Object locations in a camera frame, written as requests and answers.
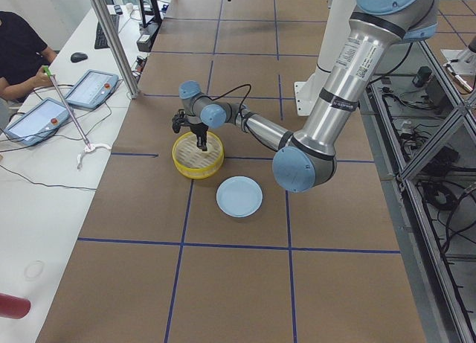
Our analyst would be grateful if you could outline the black keyboard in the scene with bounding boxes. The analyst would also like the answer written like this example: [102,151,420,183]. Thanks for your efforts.
[94,14,120,49]

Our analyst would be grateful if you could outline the person in black shirt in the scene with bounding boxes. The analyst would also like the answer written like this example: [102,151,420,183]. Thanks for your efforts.
[1,11,57,102]

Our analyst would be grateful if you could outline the near teach pendant tablet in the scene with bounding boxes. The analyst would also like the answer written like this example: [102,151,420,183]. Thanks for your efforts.
[4,97,70,146]

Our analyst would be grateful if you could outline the clear tape ring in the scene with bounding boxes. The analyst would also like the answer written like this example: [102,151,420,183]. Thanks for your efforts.
[23,260,46,280]

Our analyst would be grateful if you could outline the black power adapter box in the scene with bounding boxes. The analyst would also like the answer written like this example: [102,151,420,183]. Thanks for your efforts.
[136,22,159,53]

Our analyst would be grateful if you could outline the reach grabber stick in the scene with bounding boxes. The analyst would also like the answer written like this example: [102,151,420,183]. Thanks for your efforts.
[42,65,112,170]

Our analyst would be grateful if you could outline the teach pendant tablet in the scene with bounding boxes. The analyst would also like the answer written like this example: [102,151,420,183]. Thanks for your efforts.
[65,69,119,109]
[4,97,70,146]

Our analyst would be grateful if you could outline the white steamed bun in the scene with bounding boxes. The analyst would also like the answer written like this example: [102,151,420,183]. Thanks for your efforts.
[202,142,220,154]

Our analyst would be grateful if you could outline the black tripod stand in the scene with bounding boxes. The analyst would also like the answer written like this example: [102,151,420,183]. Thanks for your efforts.
[138,0,162,28]

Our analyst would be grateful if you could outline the black computer mouse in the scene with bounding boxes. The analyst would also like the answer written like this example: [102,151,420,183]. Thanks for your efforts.
[70,52,89,63]

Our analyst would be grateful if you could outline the far teach pendant tablet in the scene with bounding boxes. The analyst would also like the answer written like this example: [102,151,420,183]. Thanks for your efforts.
[65,69,119,109]

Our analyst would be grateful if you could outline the red cylinder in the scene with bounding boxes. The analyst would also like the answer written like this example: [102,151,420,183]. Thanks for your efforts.
[0,293,31,319]

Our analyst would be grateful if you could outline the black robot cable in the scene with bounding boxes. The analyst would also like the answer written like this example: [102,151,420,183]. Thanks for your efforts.
[209,83,252,113]

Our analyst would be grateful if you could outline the light blue plate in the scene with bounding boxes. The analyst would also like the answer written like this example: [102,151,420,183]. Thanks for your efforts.
[216,176,263,218]

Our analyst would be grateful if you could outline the yellow steamer basket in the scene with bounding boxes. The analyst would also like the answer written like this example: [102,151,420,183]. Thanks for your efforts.
[172,132,225,179]

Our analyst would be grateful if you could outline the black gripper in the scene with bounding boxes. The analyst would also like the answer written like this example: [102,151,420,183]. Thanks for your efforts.
[190,123,208,151]

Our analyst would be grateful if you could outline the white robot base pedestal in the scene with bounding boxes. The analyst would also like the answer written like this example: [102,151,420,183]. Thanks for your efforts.
[294,0,356,116]

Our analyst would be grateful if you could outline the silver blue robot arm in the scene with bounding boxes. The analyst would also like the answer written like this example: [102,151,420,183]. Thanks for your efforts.
[172,0,439,193]

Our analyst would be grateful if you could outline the aluminium frame post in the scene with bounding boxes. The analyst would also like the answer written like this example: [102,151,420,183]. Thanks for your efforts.
[90,0,139,99]

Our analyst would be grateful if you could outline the aluminium side frame rack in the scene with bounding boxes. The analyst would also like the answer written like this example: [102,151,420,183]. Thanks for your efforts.
[361,42,475,342]

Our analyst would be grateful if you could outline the black box on rack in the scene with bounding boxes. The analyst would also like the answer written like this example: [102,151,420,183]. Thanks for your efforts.
[412,65,432,88]

